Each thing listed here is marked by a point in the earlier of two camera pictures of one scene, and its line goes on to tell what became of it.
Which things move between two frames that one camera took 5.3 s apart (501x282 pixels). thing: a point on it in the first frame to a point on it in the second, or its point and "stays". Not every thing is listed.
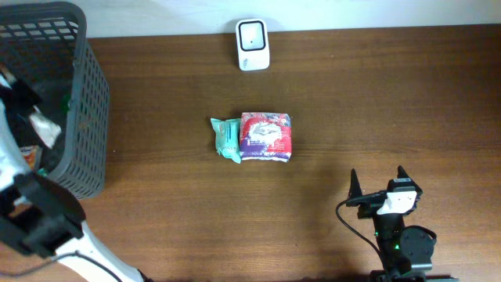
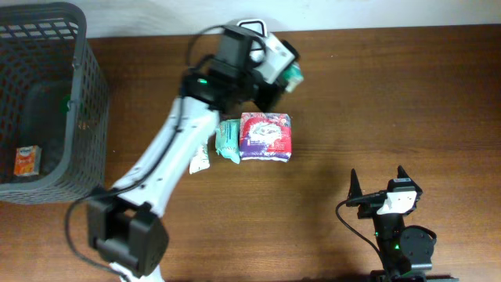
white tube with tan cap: x=48 y=131 to x=200 y=160
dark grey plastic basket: x=45 y=45 stays
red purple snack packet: x=265 y=136 stays
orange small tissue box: x=32 y=157 stays
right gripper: x=370 y=209 stays
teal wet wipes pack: x=228 y=138 stays
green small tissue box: x=42 y=171 to x=293 y=76
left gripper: x=16 y=117 to x=266 y=90
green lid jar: x=66 y=99 stays
